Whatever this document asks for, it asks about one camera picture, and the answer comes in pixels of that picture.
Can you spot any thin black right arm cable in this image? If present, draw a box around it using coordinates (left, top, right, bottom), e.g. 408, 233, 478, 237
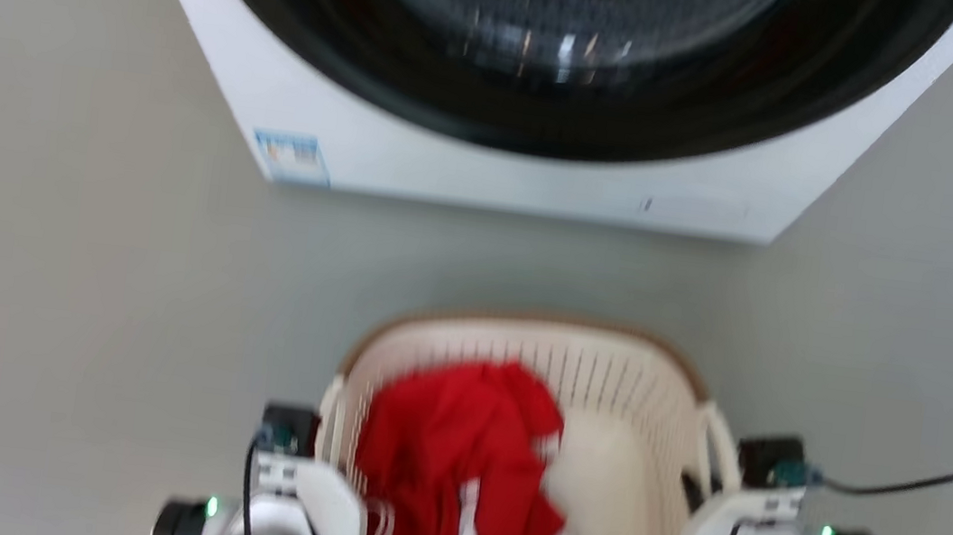
808, 438, 953, 508

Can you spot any blue energy label sticker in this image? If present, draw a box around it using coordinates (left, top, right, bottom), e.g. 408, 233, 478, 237
248, 129, 337, 189

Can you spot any black round washer door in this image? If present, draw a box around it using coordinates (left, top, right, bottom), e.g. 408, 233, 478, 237
158, 0, 953, 207

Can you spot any red garment with white stripes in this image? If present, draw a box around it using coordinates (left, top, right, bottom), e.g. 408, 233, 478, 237
345, 345, 628, 535

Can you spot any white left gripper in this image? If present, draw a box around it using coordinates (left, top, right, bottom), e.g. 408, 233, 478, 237
244, 449, 377, 535

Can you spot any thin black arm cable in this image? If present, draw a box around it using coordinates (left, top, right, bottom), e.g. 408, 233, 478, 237
808, 438, 953, 508
236, 432, 276, 535

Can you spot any white front-load washing machine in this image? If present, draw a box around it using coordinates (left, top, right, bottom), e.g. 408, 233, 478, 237
100, 0, 953, 270

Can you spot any cream plastic laundry basket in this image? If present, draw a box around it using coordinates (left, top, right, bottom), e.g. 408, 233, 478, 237
303, 291, 759, 535

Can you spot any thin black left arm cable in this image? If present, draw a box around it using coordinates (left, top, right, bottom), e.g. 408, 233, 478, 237
236, 432, 276, 535

